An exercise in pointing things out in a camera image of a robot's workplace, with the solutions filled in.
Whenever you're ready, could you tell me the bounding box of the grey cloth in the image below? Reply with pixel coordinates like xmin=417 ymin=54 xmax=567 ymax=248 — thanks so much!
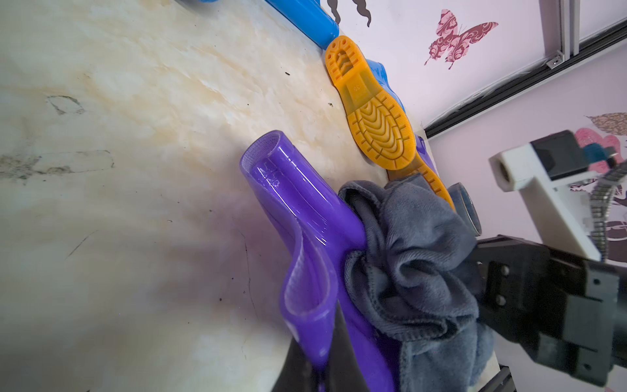
xmin=339 ymin=175 xmax=493 ymax=391

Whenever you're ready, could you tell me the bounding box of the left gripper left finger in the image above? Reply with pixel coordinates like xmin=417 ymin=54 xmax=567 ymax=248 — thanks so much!
xmin=271 ymin=338 xmax=318 ymax=392

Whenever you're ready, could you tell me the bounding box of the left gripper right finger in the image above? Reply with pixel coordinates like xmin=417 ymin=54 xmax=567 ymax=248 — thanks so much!
xmin=325 ymin=303 xmax=369 ymax=392

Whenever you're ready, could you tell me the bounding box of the purple boot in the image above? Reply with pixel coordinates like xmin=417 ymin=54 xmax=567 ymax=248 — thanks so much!
xmin=387 ymin=136 xmax=456 ymax=211
xmin=240 ymin=131 xmax=397 ymax=391

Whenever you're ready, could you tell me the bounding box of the blue boot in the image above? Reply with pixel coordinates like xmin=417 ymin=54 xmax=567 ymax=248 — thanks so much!
xmin=324 ymin=35 xmax=416 ymax=171
xmin=195 ymin=0 xmax=341 ymax=51

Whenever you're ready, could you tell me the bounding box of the grey-blue bowl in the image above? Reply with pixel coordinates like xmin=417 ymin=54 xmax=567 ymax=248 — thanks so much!
xmin=447 ymin=183 xmax=483 ymax=237

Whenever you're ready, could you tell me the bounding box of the back aluminium rail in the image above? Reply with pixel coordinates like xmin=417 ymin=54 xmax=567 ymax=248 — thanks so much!
xmin=539 ymin=0 xmax=581 ymax=70

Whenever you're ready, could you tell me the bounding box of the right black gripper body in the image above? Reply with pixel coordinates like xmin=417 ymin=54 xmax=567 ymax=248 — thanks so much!
xmin=470 ymin=235 xmax=626 ymax=387

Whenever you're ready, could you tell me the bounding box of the blue boot on right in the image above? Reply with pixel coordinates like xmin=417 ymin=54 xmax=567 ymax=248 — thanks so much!
xmin=324 ymin=35 xmax=416 ymax=171

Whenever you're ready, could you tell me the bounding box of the blue boot on left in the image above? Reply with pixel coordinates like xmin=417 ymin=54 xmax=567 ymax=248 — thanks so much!
xmin=195 ymin=0 xmax=341 ymax=51

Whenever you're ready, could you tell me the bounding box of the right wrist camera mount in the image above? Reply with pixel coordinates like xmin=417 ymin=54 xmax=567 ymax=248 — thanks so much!
xmin=489 ymin=131 xmax=626 ymax=262

